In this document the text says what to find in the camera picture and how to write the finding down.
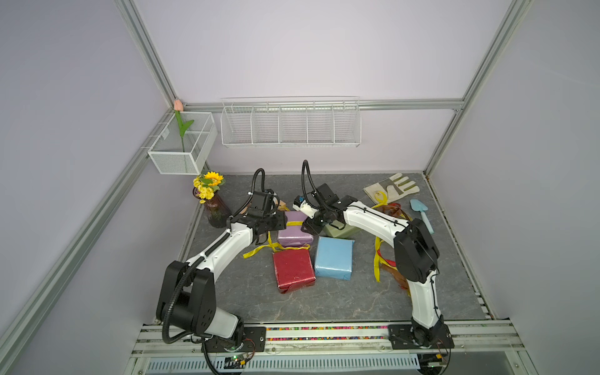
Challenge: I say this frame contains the orange gift box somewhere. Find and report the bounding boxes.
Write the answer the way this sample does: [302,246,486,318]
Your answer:
[277,201,290,211]

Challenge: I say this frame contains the green gift box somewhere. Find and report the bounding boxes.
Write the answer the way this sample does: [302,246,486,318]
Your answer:
[323,221,360,239]

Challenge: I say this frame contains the purple gift box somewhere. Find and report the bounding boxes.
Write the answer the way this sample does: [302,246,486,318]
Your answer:
[277,211,314,248]

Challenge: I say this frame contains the blue gift box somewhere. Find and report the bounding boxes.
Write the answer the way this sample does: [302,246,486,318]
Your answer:
[314,237,355,281]

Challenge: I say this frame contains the brown ribbon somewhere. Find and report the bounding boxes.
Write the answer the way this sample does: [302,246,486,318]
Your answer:
[375,203,410,295]

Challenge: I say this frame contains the red gift box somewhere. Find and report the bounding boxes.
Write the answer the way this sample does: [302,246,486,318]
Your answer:
[273,248,316,294]

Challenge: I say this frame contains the yellow ribbon of red box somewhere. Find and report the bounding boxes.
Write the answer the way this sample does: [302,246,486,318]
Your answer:
[373,192,395,283]

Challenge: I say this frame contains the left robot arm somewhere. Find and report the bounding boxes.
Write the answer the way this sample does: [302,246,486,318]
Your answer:
[156,189,287,345]

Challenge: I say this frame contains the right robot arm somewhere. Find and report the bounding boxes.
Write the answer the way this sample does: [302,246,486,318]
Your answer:
[293,184,444,338]

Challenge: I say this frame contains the dark glass vase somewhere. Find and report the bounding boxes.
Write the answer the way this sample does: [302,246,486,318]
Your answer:
[192,187,231,228]

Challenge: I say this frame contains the yellow sunflower bouquet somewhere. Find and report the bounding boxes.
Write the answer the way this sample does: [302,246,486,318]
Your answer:
[192,171,225,204]

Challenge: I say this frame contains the white gardening glove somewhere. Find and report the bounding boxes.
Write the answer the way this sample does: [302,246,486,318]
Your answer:
[363,173,420,204]

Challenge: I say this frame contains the light blue garden trowel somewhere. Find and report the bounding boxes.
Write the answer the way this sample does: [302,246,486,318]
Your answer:
[410,198,434,234]

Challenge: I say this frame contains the small white mesh basket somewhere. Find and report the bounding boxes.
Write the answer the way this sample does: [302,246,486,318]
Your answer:
[148,111,218,176]

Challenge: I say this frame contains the artificial pink tulip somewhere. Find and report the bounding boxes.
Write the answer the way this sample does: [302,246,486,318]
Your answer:
[173,98,195,153]

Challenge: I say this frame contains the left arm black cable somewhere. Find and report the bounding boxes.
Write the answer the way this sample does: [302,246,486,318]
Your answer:
[161,167,278,345]

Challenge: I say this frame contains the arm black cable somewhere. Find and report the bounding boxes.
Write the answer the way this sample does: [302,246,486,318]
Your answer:
[161,167,278,345]
[301,158,442,324]

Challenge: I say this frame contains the long white wire basket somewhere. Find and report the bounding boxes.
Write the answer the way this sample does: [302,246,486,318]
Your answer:
[220,96,362,148]

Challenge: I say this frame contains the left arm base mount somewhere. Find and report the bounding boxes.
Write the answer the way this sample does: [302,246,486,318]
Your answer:
[207,324,267,353]

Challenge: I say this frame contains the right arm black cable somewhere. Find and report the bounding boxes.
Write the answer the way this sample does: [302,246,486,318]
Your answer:
[301,158,442,324]

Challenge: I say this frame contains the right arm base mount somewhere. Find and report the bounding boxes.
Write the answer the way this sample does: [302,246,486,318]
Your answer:
[387,320,455,349]

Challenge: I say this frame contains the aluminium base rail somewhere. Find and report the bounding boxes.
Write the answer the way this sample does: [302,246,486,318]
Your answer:
[125,320,537,374]

